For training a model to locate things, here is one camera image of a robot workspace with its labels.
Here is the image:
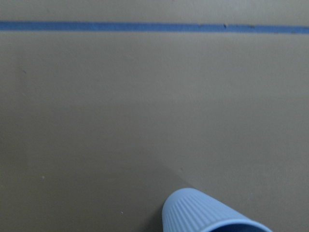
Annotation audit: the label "blue ribbed cup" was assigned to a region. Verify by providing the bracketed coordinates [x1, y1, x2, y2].
[162, 188, 271, 232]

